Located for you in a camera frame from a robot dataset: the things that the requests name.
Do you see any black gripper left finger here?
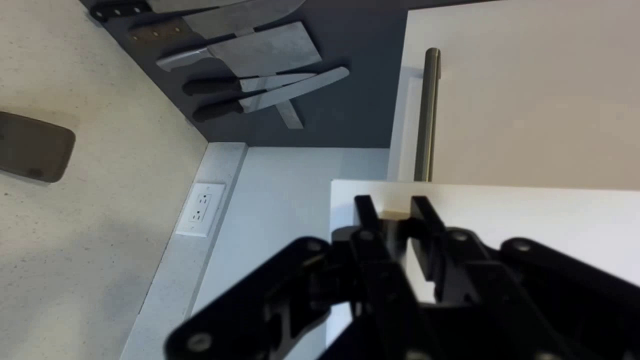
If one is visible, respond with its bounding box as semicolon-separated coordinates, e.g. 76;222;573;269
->
165;193;407;360

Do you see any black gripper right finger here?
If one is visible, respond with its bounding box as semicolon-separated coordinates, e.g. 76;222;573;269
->
410;195;640;360

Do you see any white cupboard door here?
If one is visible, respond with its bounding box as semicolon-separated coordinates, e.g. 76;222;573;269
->
331;0;640;280

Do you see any metal cupboard door handle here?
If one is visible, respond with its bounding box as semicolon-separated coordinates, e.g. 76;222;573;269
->
414;48;441;181

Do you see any black spatula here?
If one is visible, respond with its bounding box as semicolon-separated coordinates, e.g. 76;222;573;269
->
0;111;76;181

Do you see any white wall outlet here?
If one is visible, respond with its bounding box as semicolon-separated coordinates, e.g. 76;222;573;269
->
176;181;225;237

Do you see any black handled slim knife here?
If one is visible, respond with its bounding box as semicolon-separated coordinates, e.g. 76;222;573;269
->
193;66;350;122

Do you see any black handled paring knife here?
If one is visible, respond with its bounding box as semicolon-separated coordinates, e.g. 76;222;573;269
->
183;71;316;96

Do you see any wooden handled knife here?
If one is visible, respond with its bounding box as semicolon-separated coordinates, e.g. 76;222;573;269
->
128;0;307;45

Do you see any black handled chef knife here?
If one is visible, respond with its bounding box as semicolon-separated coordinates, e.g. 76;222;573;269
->
89;0;307;22

